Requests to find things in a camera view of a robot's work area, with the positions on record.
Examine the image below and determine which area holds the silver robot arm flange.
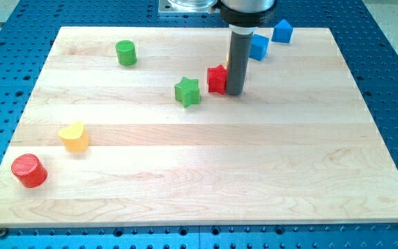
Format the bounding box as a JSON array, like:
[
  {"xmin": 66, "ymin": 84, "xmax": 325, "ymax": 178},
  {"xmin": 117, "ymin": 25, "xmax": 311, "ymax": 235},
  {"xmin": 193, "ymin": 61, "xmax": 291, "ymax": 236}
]
[{"xmin": 208, "ymin": 0, "xmax": 277, "ymax": 28}]

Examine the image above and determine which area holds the green star block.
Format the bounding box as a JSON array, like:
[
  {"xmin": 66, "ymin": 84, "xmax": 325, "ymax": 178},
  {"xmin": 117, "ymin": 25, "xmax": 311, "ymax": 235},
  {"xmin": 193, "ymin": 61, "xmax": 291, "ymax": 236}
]
[{"xmin": 175, "ymin": 77, "xmax": 200, "ymax": 108}]

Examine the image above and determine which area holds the red star block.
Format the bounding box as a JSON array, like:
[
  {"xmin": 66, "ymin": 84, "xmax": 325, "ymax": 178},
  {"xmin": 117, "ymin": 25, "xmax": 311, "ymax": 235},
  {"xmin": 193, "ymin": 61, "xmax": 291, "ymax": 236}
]
[{"xmin": 207, "ymin": 64, "xmax": 227, "ymax": 95}]

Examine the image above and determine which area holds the wooden board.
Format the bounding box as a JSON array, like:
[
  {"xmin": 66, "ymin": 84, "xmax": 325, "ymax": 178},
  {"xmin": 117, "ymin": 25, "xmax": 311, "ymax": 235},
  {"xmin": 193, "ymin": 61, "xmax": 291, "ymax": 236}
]
[{"xmin": 0, "ymin": 26, "xmax": 398, "ymax": 228}]

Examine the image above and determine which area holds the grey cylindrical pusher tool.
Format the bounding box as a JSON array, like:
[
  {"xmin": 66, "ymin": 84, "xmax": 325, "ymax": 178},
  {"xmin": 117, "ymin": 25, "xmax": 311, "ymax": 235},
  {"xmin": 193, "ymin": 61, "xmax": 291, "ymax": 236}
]
[{"xmin": 226, "ymin": 25, "xmax": 256, "ymax": 95}]

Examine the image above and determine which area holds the blue cube block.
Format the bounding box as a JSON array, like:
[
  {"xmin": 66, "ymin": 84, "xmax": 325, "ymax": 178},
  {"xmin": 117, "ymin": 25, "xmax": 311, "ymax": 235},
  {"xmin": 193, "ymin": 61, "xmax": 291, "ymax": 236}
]
[{"xmin": 249, "ymin": 34, "xmax": 269, "ymax": 61}]

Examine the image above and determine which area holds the green cylinder block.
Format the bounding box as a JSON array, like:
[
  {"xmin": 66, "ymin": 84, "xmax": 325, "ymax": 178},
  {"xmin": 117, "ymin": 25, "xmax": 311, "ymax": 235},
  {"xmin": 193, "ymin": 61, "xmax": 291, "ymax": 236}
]
[{"xmin": 115, "ymin": 40, "xmax": 137, "ymax": 66}]

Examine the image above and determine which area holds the blue pentagon block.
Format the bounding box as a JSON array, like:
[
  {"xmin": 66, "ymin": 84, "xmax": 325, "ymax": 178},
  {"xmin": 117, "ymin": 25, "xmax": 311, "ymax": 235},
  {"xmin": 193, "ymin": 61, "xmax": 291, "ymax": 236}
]
[{"xmin": 272, "ymin": 19, "xmax": 294, "ymax": 44}]

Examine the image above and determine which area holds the yellow heart block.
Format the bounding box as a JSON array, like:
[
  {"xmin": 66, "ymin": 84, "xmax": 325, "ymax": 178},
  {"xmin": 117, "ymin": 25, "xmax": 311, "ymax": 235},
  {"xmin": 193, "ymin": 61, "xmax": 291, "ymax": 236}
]
[{"xmin": 58, "ymin": 122, "xmax": 90, "ymax": 152}]

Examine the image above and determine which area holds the red cylinder block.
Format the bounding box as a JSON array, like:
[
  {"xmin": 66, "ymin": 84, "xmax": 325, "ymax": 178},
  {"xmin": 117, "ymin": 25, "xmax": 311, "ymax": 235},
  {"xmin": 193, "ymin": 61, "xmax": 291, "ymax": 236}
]
[{"xmin": 11, "ymin": 154, "xmax": 48, "ymax": 188}]

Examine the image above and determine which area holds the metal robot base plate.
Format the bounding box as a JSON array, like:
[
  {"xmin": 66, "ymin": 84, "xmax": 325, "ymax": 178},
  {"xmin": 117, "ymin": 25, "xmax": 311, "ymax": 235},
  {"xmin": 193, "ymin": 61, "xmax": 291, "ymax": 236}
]
[{"xmin": 158, "ymin": 0, "xmax": 214, "ymax": 15}]

